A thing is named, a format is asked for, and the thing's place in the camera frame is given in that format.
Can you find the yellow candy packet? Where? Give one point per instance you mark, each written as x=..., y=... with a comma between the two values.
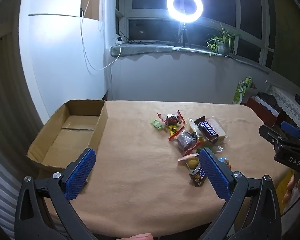
x=173, y=130

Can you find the black tripod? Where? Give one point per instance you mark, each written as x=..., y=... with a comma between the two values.
x=183, y=33

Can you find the red box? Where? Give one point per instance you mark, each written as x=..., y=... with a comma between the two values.
x=260, y=110

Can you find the clear green candy packet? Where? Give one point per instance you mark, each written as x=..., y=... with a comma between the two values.
x=218, y=148

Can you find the potted spider plant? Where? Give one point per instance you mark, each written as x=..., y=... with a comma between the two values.
x=223, y=46

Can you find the cardboard box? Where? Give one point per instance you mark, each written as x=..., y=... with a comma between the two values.
x=65, y=140

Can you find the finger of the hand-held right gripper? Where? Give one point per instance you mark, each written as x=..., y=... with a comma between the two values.
x=291, y=129
x=268, y=133

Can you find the yellow bag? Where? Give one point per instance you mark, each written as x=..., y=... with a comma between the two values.
x=282, y=187

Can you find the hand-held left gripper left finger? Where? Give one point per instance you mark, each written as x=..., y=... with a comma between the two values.
x=82, y=173

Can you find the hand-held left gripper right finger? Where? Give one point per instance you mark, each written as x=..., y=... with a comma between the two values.
x=215, y=175

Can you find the white cabinet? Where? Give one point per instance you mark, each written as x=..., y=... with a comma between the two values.
x=57, y=55

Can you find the white lace cloth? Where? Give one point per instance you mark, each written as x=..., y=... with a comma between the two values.
x=287, y=102

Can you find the clear dark cake packet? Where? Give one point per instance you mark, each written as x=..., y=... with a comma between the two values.
x=186, y=141

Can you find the white power strip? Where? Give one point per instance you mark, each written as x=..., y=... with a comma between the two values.
x=120, y=40

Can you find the person's right hand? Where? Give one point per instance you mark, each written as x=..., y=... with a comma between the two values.
x=290, y=183

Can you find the red dark cake packet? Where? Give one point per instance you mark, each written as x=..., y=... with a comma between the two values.
x=171, y=118

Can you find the green printed bag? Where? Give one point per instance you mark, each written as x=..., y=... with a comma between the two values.
x=240, y=90

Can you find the sliced bread packet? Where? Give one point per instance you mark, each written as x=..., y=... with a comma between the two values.
x=218, y=127

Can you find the large brown chocolate bar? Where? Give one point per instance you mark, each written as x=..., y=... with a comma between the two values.
x=207, y=130

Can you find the grey windowsill padding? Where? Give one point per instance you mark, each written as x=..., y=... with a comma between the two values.
x=140, y=49

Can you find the colourful candy packet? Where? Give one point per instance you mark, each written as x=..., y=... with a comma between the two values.
x=225, y=162

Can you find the white window frame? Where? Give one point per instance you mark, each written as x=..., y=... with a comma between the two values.
x=145, y=13

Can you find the person's left hand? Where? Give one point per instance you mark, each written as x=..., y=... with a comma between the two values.
x=141, y=237

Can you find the yellow green jelly packet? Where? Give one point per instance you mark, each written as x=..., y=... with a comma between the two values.
x=192, y=162

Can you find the small brown chocolate bar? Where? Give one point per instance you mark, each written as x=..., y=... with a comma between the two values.
x=197, y=177

